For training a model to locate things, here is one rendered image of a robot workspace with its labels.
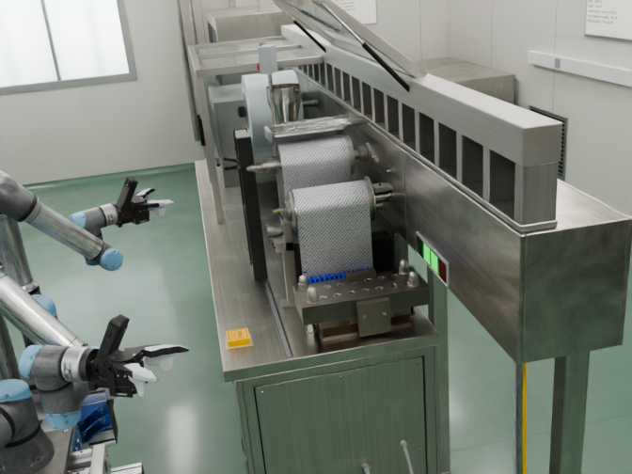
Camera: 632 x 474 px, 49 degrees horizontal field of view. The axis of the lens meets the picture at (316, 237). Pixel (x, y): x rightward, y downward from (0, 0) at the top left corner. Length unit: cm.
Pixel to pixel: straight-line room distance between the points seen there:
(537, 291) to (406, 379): 81
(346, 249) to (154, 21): 562
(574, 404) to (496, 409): 161
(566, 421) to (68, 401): 115
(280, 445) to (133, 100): 586
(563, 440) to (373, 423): 66
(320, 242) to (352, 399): 50
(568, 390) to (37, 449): 134
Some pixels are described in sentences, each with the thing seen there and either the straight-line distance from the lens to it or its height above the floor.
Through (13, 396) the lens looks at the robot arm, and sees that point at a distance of 191.
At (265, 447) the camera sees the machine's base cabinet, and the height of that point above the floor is 61.
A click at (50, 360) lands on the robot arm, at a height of 124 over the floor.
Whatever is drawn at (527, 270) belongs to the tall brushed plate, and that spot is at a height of 136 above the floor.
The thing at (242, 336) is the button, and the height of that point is 92.
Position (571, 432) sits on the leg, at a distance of 183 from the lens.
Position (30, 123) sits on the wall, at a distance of 785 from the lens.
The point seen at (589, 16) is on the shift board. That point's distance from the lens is 558.
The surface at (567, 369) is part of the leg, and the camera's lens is 172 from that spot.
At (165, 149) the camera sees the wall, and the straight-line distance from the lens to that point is 777.
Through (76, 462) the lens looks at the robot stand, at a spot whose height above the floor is 76.
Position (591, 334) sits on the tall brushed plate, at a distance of 161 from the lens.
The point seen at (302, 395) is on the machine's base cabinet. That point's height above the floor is 77.
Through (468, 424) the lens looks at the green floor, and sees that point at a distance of 328.
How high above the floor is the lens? 197
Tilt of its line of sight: 21 degrees down
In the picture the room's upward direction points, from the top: 5 degrees counter-clockwise
